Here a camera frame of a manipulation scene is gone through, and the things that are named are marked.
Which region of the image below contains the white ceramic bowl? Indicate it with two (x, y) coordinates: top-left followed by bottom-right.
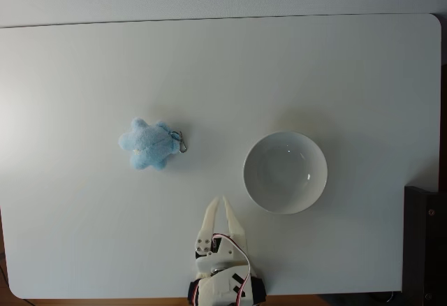
(242, 131), (329, 215)

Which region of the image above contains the skyblue plush doll with clasp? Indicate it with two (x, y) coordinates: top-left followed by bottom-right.
(117, 117), (190, 172)

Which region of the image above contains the black table clamp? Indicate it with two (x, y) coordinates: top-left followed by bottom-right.
(251, 275), (269, 305)
(186, 277), (203, 305)

